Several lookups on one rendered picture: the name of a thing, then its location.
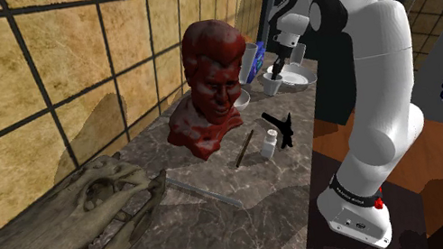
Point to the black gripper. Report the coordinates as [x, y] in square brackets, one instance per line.
[279, 60]

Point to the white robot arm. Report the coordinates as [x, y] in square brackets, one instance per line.
[378, 72]

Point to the blue box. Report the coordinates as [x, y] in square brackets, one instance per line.
[260, 57]

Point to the grey glass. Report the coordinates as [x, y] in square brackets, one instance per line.
[298, 54]

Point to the white plate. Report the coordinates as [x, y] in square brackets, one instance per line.
[298, 76]

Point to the white cup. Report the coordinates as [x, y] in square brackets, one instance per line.
[272, 87]

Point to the small white bowl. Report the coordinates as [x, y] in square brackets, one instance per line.
[243, 100]

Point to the black angular figure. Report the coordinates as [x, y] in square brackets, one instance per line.
[282, 128]

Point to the red bust figure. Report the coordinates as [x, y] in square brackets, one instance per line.
[214, 76]

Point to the small white bottle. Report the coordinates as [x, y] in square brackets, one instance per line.
[269, 145]

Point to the brown pencil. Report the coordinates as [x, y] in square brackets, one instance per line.
[245, 148]

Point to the dark robot stand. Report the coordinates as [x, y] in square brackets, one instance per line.
[324, 241]

